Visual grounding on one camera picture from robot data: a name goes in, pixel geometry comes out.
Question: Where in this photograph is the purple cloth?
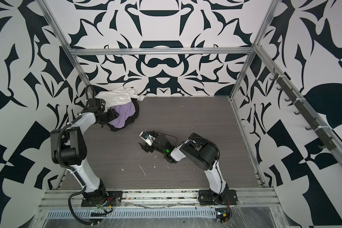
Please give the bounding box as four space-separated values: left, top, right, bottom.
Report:
109 102 136 128

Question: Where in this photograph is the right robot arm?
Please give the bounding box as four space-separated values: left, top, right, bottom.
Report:
139 131 229 205

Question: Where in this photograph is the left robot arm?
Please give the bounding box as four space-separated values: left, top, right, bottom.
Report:
50 98 119 199

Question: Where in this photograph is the black cloth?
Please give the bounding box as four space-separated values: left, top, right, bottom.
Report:
107 98 139 132

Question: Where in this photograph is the white cloth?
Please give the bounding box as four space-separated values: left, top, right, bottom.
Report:
96 86 146 110

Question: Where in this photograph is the small electronics board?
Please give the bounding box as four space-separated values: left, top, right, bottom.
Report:
215 207 232 224

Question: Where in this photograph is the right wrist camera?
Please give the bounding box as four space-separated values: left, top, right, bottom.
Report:
139 131 157 146

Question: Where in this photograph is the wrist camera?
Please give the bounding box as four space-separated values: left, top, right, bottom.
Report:
139 131 157 146
86 98 106 113

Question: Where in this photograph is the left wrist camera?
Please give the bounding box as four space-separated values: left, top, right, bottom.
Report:
86 98 106 113

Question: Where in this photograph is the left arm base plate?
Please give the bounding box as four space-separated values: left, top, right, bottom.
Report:
81 191 123 207

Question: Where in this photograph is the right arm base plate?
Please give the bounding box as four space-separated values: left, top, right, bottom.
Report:
198 189 238 206

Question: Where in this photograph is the white perforated cable duct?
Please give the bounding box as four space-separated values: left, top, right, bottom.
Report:
44 207 217 220

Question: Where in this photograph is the black corrugated cable conduit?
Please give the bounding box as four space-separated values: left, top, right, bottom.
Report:
67 192 109 226

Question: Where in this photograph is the aluminium front rail frame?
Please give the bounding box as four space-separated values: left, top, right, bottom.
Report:
36 187 283 210

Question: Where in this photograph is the black wall hook rack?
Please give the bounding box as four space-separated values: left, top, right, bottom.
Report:
270 68 337 151

